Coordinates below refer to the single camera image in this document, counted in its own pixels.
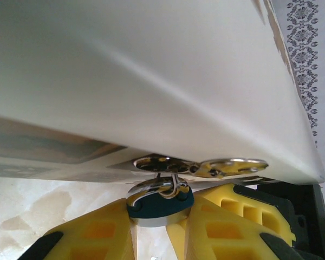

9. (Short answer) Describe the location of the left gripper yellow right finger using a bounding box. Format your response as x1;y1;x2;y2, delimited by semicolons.
165;205;297;260

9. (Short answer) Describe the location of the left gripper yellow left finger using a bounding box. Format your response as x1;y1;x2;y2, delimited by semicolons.
36;197;138;260

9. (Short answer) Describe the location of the small blue padlock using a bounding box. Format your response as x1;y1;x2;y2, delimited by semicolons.
126;173;196;228

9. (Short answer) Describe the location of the white tin box with pictures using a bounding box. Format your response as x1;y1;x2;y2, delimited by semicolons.
0;0;325;187

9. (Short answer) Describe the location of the chrome box hasp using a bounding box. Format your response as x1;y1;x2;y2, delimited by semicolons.
132;155;269;180

